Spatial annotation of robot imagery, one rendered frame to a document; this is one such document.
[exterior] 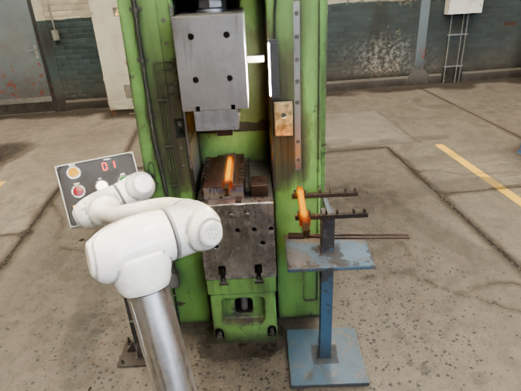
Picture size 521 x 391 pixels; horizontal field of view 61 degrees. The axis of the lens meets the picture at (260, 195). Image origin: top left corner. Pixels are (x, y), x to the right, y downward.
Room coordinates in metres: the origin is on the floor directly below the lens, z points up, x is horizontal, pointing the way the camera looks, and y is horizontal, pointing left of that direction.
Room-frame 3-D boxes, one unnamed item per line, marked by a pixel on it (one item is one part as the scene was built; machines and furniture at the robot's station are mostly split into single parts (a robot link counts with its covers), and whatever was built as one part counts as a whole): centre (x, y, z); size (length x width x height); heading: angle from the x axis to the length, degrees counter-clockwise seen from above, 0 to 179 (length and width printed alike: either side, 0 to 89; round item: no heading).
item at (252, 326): (2.18, 0.13, 0.23); 0.55 x 0.37 x 0.47; 0
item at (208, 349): (1.91, 0.18, 0.01); 0.58 x 0.39 x 0.01; 90
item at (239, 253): (2.18, 0.13, 0.69); 0.56 x 0.38 x 0.45; 0
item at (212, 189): (2.17, 0.18, 0.96); 0.42 x 0.20 x 0.09; 0
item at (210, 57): (2.17, 0.14, 1.56); 0.42 x 0.39 x 0.40; 0
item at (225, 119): (2.17, 0.18, 1.32); 0.42 x 0.20 x 0.10; 0
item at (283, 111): (2.09, -0.13, 1.27); 0.09 x 0.02 x 0.17; 90
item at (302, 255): (1.78, -0.31, 0.70); 0.40 x 0.30 x 0.02; 89
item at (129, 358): (1.88, 0.74, 0.05); 0.22 x 0.22 x 0.09; 0
